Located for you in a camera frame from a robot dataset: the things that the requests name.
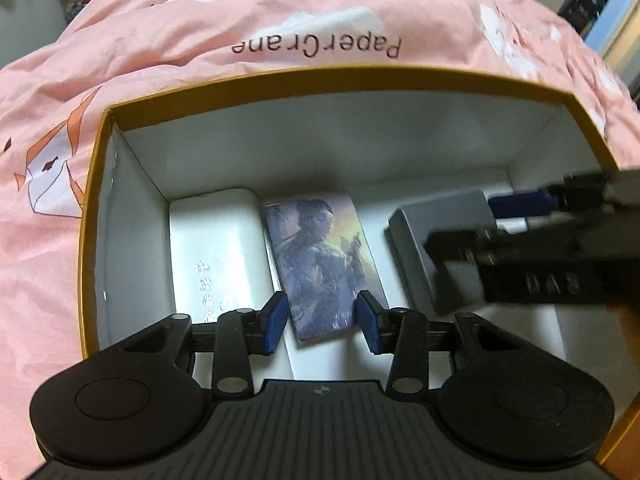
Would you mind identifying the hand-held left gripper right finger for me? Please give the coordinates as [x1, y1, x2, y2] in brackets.
[353, 291, 511, 395]

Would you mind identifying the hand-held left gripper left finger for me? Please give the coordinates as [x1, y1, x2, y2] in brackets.
[122, 291, 291, 395]

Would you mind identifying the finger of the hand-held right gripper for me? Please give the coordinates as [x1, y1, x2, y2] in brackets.
[487, 167, 640, 221]
[423, 209, 640, 264]

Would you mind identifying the dark grey box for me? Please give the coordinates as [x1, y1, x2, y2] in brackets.
[384, 189, 499, 316]

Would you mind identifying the white glasses case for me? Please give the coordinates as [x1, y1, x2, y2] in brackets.
[169, 188, 286, 327]

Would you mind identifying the orange cardboard box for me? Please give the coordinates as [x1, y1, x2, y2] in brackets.
[77, 62, 640, 476]

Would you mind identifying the pink printed quilt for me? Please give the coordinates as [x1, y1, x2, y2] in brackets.
[0, 0, 640, 376]

